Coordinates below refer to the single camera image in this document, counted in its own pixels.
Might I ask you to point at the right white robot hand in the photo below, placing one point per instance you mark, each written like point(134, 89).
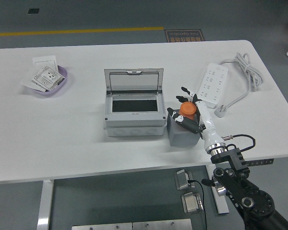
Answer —
point(210, 130)

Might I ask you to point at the orange cylinder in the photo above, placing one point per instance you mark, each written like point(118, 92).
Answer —
point(187, 109)

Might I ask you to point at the grey junction box clear lid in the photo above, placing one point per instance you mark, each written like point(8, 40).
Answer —
point(134, 119)

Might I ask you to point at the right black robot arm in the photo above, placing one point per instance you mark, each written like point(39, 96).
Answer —
point(254, 203)

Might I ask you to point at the grey cube with round hole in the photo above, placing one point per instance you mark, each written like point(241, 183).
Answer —
point(182, 139)

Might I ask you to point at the white power strip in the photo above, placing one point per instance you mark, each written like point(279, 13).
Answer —
point(212, 83)

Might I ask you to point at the small metal foot pedal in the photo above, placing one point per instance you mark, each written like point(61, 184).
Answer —
point(182, 179)

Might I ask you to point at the white table leg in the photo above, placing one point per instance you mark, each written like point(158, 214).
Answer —
point(222, 203)
point(45, 203)

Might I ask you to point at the large metal foot pedal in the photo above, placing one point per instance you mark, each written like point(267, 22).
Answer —
point(190, 202)

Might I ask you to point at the brown floor sign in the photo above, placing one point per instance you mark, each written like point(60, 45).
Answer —
point(183, 36)

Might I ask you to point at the purple plastic tray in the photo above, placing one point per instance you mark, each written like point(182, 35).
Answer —
point(62, 84)

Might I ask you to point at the printed white socket panel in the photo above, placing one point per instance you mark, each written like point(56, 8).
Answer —
point(46, 76)

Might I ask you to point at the white packaged plate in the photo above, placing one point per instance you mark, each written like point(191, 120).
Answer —
point(26, 80)

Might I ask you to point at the dark floor hatch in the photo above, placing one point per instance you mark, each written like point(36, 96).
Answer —
point(33, 11)

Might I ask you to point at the metal base plate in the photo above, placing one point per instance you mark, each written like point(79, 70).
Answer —
point(162, 224)
point(100, 226)

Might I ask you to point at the plain white switch plate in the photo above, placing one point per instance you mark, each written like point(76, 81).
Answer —
point(44, 61)

